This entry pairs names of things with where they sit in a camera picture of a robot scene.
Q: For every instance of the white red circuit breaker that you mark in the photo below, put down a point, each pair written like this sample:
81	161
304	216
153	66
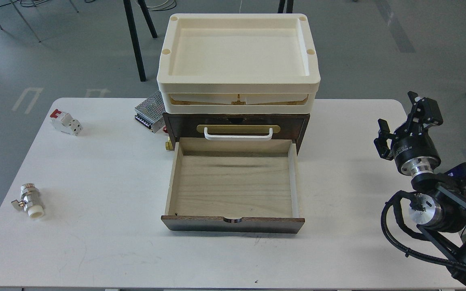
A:
63	121

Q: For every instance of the open wooden drawer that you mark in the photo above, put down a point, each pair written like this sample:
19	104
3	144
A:
234	186

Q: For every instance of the metal mesh power supply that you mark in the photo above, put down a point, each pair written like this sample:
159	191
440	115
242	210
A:
150	112

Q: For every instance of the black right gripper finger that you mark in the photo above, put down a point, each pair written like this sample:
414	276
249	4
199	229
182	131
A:
381	143
425	112

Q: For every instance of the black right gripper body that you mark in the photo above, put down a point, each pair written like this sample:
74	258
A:
411	144

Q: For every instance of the metal valve white cap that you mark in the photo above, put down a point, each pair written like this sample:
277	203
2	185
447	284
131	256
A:
30	201

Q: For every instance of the cream plastic tray top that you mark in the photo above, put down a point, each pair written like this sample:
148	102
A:
238	64

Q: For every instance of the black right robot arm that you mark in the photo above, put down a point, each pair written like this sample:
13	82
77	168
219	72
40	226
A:
436	209

